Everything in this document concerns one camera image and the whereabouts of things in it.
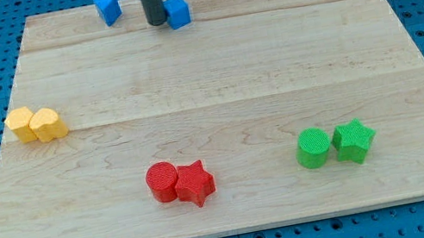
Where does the red star block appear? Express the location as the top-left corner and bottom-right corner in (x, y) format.
(175, 160), (216, 208)

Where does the red cylinder block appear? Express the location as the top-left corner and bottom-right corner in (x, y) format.
(146, 161), (178, 203)

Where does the light wooden board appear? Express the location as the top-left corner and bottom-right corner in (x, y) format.
(0, 0), (424, 238)

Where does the green cylinder block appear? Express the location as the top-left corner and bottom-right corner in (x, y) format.
(296, 127), (330, 169)

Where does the blue cube block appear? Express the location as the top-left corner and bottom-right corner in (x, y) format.
(163, 0), (191, 30)

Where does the green star block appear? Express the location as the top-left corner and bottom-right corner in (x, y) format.
(332, 118), (377, 164)

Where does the blue triangular prism block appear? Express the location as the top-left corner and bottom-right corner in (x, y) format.
(93, 0), (122, 27)

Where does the yellow heart block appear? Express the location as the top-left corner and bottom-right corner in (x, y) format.
(29, 108), (69, 142)

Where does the yellow hexagon block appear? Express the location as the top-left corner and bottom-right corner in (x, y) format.
(4, 106), (38, 143)

